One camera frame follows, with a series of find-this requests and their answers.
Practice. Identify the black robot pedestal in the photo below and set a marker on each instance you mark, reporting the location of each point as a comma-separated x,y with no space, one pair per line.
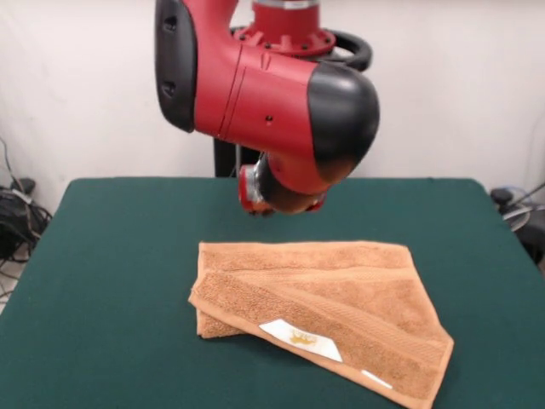
362,51

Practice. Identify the dark green table cloth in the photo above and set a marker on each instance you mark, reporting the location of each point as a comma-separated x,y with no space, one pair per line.
106,298

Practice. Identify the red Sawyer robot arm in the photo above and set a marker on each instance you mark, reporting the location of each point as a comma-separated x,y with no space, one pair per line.
264,93

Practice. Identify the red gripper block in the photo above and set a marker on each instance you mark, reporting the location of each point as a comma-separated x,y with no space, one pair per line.
246,187

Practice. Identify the grey round stand base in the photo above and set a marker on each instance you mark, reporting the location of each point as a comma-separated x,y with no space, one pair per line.
516,218

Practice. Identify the orange terry towel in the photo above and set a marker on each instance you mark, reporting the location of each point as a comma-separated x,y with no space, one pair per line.
340,298

